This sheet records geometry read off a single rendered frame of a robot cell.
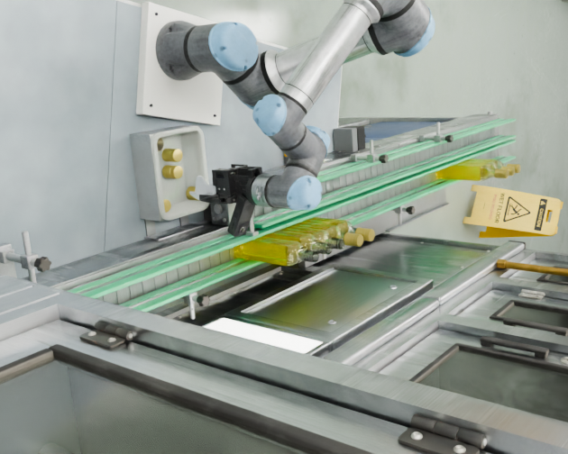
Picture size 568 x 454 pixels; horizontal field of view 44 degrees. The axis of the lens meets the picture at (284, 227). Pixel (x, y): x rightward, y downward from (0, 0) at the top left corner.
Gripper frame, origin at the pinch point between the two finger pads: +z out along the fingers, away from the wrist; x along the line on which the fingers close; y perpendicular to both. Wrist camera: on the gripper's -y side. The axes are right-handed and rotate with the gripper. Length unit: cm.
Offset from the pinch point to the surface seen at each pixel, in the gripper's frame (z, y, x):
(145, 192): 13.7, 1.0, 5.8
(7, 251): 5, 0, 50
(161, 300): -3.4, -20.6, 19.8
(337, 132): 14, 2, -81
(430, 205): 3, -35, -125
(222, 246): -3.4, -13.9, -1.9
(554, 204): 33, -95, -359
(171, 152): 11.4, 9.6, -2.7
